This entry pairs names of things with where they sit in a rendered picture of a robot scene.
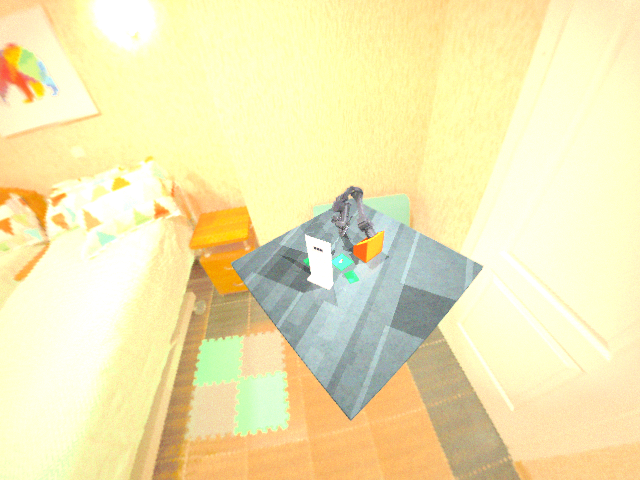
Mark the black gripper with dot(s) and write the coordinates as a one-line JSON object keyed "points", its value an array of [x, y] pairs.
{"points": [[342, 225]]}

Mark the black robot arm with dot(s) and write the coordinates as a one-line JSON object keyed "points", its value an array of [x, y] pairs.
{"points": [[363, 221]]}

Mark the white socket panel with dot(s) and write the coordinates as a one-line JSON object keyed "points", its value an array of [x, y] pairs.
{"points": [[319, 253]]}

